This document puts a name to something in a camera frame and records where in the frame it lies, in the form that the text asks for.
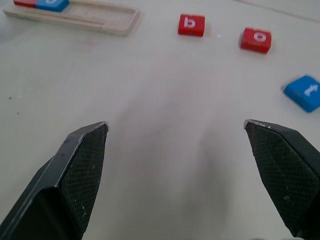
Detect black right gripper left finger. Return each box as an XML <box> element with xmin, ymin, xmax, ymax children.
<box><xmin>0</xmin><ymin>121</ymin><xmax>110</xmax><ymax>240</ymax></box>

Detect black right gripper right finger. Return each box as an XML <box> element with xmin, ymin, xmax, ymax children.
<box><xmin>243</xmin><ymin>119</ymin><xmax>320</xmax><ymax>240</ymax></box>

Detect red letter o tile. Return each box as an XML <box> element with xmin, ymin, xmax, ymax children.
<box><xmin>239</xmin><ymin>27</ymin><xmax>272</xmax><ymax>54</ymax></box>

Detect red letter b tile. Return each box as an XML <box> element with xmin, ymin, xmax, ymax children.
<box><xmin>177</xmin><ymin>13</ymin><xmax>206</xmax><ymax>38</ymax></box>

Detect blue letter t tile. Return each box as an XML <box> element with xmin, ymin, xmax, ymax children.
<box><xmin>282</xmin><ymin>74</ymin><xmax>320</xmax><ymax>113</ymax></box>

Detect light wooden letter tray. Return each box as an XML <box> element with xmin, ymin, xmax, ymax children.
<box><xmin>2</xmin><ymin>0</ymin><xmax>141</xmax><ymax>38</ymax></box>

